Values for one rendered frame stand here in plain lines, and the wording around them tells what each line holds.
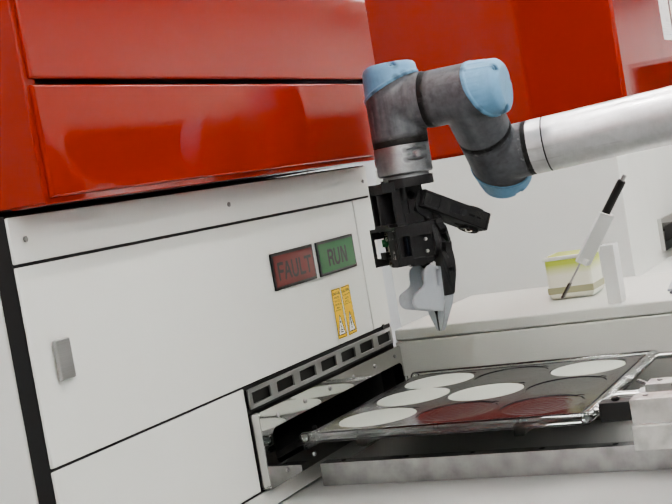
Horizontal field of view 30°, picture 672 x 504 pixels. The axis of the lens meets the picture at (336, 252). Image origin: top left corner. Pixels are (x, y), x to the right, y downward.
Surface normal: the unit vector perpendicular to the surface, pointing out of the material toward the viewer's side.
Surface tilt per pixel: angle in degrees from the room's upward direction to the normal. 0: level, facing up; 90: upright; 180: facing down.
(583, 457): 90
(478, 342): 90
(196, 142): 90
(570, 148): 109
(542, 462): 90
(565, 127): 66
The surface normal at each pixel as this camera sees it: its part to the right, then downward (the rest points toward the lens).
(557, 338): -0.44, 0.12
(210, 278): 0.88, -0.13
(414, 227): 0.44, -0.04
